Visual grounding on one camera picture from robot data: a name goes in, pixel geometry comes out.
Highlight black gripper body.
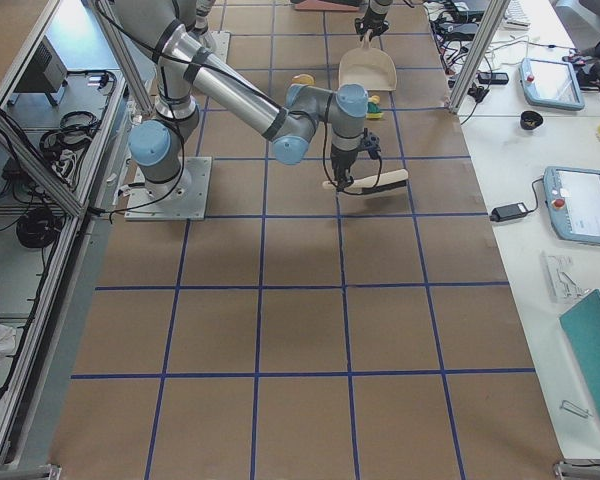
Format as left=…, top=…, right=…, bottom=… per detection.
left=330, top=146, right=358, bottom=183
left=355, top=16, right=390, bottom=34

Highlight beige plastic dustpan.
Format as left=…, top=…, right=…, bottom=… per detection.
left=338, top=37, right=397, bottom=92

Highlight beige hand brush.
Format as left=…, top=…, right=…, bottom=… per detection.
left=338, top=169, right=409, bottom=195

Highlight yellow green sponge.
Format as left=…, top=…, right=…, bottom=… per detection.
left=366, top=102, right=384, bottom=120

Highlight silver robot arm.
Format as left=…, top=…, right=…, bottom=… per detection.
left=94, top=1, right=379, bottom=192
left=187, top=0, right=393, bottom=40

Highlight black power adapter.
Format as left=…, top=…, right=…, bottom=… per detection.
left=489, top=202, right=531, bottom=223

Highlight far blue teach pendant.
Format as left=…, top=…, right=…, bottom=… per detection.
left=519, top=57, right=585, bottom=111

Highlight blue teach pendant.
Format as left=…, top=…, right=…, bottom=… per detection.
left=519, top=57, right=585, bottom=111
left=543, top=166, right=600, bottom=246

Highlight near blue teach pendant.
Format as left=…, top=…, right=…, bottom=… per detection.
left=543, top=166, right=600, bottom=246

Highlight clear plastic package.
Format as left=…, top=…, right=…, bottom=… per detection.
left=541, top=252, right=591, bottom=303

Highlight teal board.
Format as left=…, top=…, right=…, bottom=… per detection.
left=559, top=289, right=600, bottom=420

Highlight grey control box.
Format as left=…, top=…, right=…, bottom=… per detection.
left=9, top=36, right=68, bottom=107

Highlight metal allen key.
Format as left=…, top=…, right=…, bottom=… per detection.
left=560, top=399, right=593, bottom=419

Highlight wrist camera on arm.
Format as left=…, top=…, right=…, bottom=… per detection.
left=360, top=130, right=382, bottom=160

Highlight aluminium frame post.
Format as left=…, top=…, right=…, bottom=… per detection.
left=448, top=0, right=509, bottom=114

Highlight coiled black cables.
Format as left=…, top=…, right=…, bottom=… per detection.
left=15, top=207, right=56, bottom=250

